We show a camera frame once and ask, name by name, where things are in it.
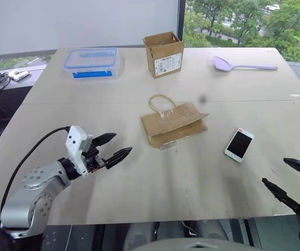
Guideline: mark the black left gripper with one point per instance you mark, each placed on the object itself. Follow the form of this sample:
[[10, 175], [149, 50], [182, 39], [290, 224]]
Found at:
[[93, 160]]

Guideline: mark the white smartphone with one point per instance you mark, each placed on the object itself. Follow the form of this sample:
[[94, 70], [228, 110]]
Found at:
[[239, 145]]

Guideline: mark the brown paper bag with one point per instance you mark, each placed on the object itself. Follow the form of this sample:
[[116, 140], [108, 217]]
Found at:
[[171, 123]]

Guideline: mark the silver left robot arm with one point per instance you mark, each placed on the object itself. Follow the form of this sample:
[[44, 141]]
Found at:
[[40, 180]]

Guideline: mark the clear blue-lidded plastic container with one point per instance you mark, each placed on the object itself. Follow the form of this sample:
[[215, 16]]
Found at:
[[87, 65]]

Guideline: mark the open brown cardboard box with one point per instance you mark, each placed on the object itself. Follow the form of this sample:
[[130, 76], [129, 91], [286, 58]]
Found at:
[[165, 57]]

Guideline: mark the grey robot torso top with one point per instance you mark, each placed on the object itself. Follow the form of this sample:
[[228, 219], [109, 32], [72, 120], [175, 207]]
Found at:
[[197, 245]]

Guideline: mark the white power strip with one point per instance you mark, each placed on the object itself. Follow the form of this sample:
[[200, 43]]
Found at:
[[18, 75]]

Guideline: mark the white roller blind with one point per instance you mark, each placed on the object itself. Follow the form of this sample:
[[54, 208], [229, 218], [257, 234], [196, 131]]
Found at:
[[74, 23]]

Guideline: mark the purple silicone spatula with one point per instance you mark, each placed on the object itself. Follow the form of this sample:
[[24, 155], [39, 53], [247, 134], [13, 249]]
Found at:
[[221, 64]]

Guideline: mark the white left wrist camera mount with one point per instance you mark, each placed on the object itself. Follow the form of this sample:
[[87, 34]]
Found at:
[[74, 138]]

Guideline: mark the dark window frame post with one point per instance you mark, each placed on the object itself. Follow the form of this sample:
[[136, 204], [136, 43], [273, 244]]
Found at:
[[182, 23]]

